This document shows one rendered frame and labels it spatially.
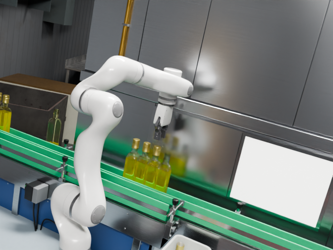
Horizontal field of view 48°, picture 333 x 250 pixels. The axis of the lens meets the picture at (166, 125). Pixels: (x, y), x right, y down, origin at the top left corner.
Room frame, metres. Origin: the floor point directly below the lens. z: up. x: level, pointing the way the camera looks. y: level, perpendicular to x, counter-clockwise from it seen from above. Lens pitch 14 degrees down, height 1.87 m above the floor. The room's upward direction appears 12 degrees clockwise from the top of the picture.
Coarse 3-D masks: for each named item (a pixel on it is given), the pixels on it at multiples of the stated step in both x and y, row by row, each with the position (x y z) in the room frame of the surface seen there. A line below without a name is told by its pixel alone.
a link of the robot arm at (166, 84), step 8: (144, 64) 1.51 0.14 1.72; (144, 72) 1.47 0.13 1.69; (152, 72) 1.52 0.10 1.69; (160, 72) 1.57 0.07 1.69; (144, 80) 1.49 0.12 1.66; (152, 80) 1.52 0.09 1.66; (160, 80) 1.55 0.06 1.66; (168, 80) 1.56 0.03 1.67; (176, 80) 1.57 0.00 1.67; (184, 80) 1.61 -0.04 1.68; (152, 88) 1.56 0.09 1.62; (160, 88) 1.56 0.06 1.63; (168, 88) 1.56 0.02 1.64; (176, 88) 1.57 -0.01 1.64; (184, 88) 1.60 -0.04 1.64; (192, 88) 1.65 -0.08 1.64; (184, 96) 1.63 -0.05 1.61
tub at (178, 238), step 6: (174, 240) 1.47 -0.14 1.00; (180, 240) 1.50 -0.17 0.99; (186, 240) 1.49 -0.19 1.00; (192, 240) 1.48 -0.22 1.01; (168, 246) 1.41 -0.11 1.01; (174, 246) 1.47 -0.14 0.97; (180, 246) 1.49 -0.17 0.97; (186, 246) 1.48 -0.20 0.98; (192, 246) 1.47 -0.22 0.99; (198, 246) 1.46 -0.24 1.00; (204, 246) 1.46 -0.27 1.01
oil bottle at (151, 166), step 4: (152, 160) 1.69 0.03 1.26; (148, 164) 1.68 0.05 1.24; (152, 164) 1.68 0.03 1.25; (156, 164) 1.68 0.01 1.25; (148, 168) 1.68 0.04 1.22; (152, 168) 1.67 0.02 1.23; (156, 168) 1.67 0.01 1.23; (148, 172) 1.68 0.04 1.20; (152, 172) 1.67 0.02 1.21; (156, 172) 1.68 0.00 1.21; (144, 176) 1.69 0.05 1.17; (148, 176) 1.68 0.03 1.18; (152, 176) 1.67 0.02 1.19; (144, 180) 1.69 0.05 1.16; (148, 180) 1.68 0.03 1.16; (152, 180) 1.67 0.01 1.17; (144, 184) 1.68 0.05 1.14; (148, 184) 1.68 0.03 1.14; (152, 184) 1.67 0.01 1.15
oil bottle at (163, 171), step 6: (162, 168) 1.66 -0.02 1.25; (168, 168) 1.66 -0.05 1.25; (156, 174) 1.67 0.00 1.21; (162, 174) 1.65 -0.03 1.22; (168, 174) 1.67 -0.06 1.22; (156, 180) 1.66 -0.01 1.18; (162, 180) 1.65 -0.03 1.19; (168, 180) 1.68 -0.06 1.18; (156, 186) 1.66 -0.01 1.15; (162, 186) 1.65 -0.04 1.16
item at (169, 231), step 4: (176, 220) 1.55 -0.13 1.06; (176, 224) 1.55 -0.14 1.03; (168, 228) 1.49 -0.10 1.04; (172, 228) 1.50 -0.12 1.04; (176, 228) 1.56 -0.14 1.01; (164, 232) 1.50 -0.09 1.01; (168, 232) 1.49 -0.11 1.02; (172, 232) 1.52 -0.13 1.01; (164, 236) 1.49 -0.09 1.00; (168, 236) 1.49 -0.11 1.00
